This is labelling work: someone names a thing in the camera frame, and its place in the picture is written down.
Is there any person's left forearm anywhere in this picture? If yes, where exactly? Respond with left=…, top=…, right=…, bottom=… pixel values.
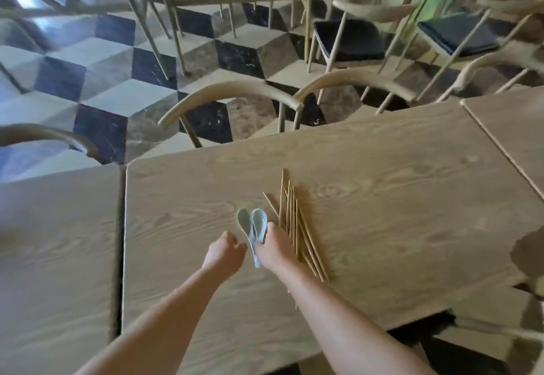
left=74, top=265, right=228, bottom=375

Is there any bundle of wooden chopsticks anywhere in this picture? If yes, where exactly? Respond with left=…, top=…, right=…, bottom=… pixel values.
left=262, top=168, right=330, bottom=284

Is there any person's right forearm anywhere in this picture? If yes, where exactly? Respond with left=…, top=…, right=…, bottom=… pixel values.
left=278, top=262, right=426, bottom=375

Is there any person's left hand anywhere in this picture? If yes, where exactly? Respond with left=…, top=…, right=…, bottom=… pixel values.
left=200, top=230, right=248, bottom=282

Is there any person's right hand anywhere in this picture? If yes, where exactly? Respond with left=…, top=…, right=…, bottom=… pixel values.
left=254, top=221, right=300, bottom=280

